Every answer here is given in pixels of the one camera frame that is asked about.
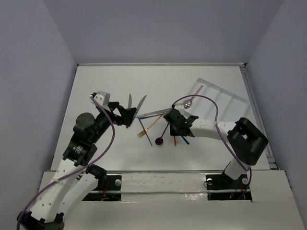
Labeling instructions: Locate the purple spoon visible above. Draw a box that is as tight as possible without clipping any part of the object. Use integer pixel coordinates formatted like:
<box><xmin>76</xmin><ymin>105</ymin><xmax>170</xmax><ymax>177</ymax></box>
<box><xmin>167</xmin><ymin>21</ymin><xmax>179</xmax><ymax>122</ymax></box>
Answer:
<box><xmin>155</xmin><ymin>124</ymin><xmax>169</xmax><ymax>146</ymax></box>

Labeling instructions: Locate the silver spoon pink handle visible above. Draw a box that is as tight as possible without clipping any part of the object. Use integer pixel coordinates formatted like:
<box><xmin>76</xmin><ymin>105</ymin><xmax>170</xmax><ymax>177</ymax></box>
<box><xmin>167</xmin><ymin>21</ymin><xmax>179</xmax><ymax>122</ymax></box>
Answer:
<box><xmin>184</xmin><ymin>85</ymin><xmax>203</xmax><ymax>109</ymax></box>

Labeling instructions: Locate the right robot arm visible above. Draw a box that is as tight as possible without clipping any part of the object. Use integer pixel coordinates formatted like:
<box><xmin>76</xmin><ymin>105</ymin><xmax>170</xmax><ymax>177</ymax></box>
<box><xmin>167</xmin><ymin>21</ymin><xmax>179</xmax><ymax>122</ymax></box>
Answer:
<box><xmin>164</xmin><ymin>108</ymin><xmax>268</xmax><ymax>188</ymax></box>

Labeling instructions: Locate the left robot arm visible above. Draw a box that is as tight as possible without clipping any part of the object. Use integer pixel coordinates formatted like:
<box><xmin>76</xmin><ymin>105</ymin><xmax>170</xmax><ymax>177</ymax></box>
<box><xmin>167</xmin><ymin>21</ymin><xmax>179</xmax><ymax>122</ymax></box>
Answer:
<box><xmin>16</xmin><ymin>101</ymin><xmax>137</xmax><ymax>230</ymax></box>

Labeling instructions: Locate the blue chopstick diagonal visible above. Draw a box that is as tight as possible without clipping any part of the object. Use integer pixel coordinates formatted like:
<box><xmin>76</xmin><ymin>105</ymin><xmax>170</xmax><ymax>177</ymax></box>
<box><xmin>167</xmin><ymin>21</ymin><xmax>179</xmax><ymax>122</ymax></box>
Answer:
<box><xmin>137</xmin><ymin>118</ymin><xmax>153</xmax><ymax>146</ymax></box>

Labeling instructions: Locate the gold fork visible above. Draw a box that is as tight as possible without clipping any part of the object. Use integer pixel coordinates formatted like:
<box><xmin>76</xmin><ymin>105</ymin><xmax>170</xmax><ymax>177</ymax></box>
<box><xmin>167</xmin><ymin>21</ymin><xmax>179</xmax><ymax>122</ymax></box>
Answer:
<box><xmin>137</xmin><ymin>115</ymin><xmax>163</xmax><ymax>137</ymax></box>

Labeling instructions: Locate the blue chopstick horizontal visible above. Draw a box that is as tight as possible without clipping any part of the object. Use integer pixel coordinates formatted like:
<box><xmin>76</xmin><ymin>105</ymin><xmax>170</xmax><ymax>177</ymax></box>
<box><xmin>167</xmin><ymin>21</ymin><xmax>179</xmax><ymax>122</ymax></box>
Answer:
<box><xmin>139</xmin><ymin>114</ymin><xmax>163</xmax><ymax>120</ymax></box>

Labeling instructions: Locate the white divided utensil tray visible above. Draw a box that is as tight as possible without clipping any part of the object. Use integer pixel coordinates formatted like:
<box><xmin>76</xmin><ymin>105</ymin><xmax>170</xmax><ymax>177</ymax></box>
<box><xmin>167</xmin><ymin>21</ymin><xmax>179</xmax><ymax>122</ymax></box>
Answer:
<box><xmin>185</xmin><ymin>78</ymin><xmax>249</xmax><ymax>122</ymax></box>

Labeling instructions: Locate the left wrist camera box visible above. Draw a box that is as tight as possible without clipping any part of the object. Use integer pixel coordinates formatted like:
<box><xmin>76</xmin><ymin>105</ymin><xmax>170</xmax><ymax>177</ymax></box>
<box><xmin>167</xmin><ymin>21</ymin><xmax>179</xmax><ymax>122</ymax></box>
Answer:
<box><xmin>89</xmin><ymin>91</ymin><xmax>110</xmax><ymax>106</ymax></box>

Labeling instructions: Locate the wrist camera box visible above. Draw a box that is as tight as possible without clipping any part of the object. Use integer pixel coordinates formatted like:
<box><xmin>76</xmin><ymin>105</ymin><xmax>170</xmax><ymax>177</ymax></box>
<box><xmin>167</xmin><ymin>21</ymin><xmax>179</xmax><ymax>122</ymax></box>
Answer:
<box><xmin>171</xmin><ymin>103</ymin><xmax>185</xmax><ymax>110</ymax></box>
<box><xmin>89</xmin><ymin>91</ymin><xmax>110</xmax><ymax>106</ymax></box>

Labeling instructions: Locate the silver knife dark handle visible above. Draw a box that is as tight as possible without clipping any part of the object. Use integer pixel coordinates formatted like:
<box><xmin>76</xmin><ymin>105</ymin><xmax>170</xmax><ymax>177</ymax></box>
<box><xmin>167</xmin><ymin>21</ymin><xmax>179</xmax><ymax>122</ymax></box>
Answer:
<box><xmin>128</xmin><ymin>94</ymin><xmax>132</xmax><ymax>108</ymax></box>

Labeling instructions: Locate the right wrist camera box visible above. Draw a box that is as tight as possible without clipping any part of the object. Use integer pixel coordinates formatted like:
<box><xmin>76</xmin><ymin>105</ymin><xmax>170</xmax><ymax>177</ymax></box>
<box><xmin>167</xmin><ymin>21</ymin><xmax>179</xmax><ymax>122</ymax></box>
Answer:
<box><xmin>171</xmin><ymin>103</ymin><xmax>185</xmax><ymax>110</ymax></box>

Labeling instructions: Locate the silver knife teal handle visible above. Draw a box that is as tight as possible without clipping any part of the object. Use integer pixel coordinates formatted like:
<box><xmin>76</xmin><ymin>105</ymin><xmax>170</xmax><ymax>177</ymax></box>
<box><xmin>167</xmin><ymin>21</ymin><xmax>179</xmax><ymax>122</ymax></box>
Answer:
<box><xmin>134</xmin><ymin>95</ymin><xmax>147</xmax><ymax>119</ymax></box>

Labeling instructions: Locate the silver knife pink handle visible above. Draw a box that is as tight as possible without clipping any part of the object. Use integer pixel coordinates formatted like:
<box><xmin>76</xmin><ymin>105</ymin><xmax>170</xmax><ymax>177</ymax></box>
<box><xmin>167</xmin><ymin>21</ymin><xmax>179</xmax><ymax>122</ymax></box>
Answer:
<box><xmin>136</xmin><ymin>108</ymin><xmax>171</xmax><ymax>118</ymax></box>

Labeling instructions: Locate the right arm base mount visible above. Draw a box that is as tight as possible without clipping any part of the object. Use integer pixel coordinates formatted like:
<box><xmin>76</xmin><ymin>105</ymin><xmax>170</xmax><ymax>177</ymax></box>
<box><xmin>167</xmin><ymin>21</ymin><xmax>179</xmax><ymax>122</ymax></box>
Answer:
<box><xmin>203</xmin><ymin>173</ymin><xmax>252</xmax><ymax>201</ymax></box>

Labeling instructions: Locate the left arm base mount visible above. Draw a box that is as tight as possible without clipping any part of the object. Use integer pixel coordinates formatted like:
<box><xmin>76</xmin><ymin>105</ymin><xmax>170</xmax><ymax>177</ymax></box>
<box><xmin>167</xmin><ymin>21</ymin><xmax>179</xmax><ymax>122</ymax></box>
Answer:
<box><xmin>83</xmin><ymin>174</ymin><xmax>122</xmax><ymax>202</ymax></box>

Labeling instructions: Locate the aluminium frame rail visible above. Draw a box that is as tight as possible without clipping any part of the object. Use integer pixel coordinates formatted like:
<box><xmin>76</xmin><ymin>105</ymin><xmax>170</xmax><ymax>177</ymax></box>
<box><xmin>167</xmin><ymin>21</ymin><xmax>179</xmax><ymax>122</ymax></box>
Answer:
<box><xmin>77</xmin><ymin>62</ymin><xmax>246</xmax><ymax>68</ymax></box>

